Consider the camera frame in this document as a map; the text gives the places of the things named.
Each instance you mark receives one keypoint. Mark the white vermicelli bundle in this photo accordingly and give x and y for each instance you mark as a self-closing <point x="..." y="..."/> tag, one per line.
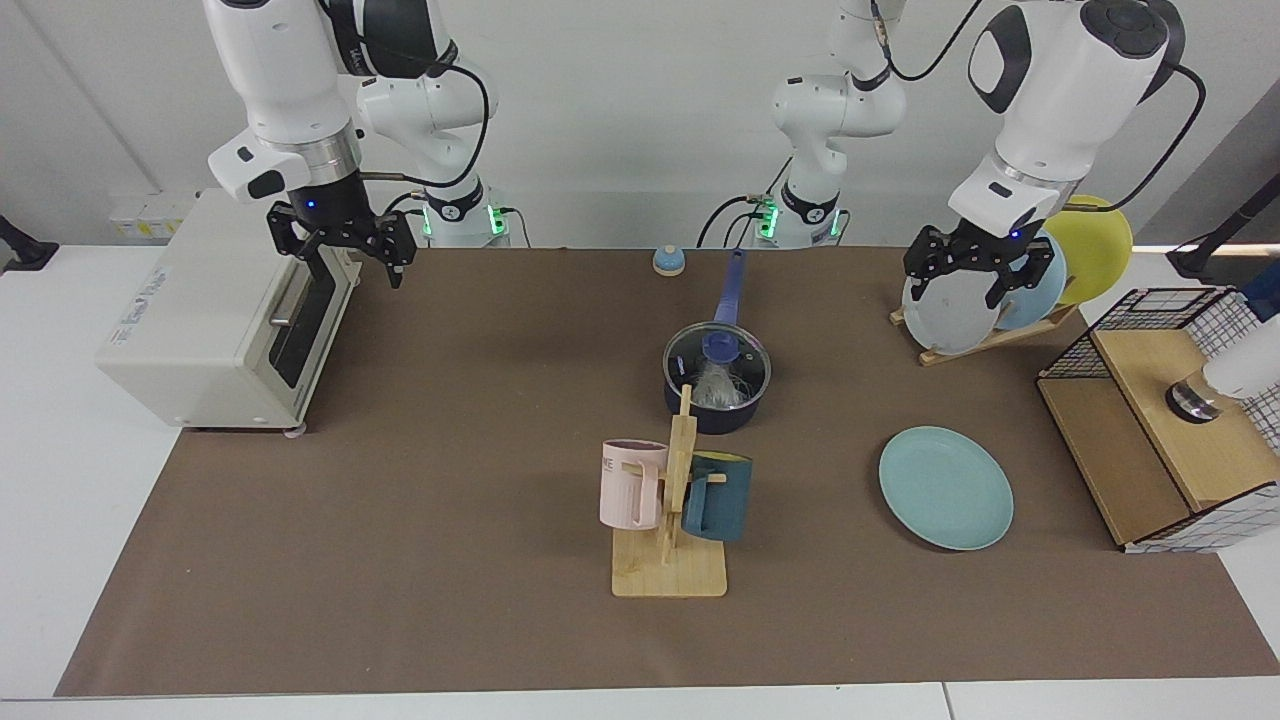
<point x="720" y="387"/>

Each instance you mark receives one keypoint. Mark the teal plate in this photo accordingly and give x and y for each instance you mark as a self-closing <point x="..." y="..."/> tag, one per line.
<point x="945" y="490"/>

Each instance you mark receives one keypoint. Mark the black mount block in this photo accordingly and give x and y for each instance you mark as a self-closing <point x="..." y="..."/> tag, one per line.
<point x="30" y="255"/>

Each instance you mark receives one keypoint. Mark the wooden plate rack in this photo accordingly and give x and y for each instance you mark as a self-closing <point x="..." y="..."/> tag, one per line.
<point x="990" y="345"/>

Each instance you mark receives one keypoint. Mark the pale toaster oven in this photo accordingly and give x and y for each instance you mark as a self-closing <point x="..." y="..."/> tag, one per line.
<point x="200" y="320"/>

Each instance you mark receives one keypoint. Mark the glass lid with blue knob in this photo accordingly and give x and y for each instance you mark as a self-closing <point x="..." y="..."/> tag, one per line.
<point x="720" y="346"/>

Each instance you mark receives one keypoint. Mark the dark teal cup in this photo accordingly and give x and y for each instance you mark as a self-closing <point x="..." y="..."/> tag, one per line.
<point x="725" y="500"/>

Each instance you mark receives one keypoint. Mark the light blue plate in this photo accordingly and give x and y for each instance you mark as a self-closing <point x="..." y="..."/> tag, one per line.
<point x="1040" y="290"/>

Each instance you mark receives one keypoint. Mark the wooden cup stand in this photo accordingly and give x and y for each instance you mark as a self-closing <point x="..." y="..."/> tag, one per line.
<point x="668" y="575"/>

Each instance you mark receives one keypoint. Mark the yellow plate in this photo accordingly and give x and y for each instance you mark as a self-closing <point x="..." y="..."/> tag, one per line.
<point x="1100" y="250"/>

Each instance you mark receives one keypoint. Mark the pink cup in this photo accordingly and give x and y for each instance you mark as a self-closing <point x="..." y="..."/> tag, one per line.
<point x="625" y="495"/>

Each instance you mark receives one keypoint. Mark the grey plate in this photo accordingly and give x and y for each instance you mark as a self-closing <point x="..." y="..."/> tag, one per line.
<point x="950" y="320"/>

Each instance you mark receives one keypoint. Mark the small blue round thing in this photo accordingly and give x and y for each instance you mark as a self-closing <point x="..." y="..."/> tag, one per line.
<point x="669" y="262"/>

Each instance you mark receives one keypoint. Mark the blue plastic piece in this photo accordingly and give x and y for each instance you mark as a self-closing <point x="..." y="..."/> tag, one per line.
<point x="1265" y="302"/>

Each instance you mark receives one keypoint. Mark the white power strip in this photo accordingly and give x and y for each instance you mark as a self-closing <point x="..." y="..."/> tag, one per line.
<point x="140" y="225"/>

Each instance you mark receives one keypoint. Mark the brown table cloth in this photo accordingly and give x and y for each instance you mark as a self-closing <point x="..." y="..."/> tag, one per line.
<point x="450" y="600"/>

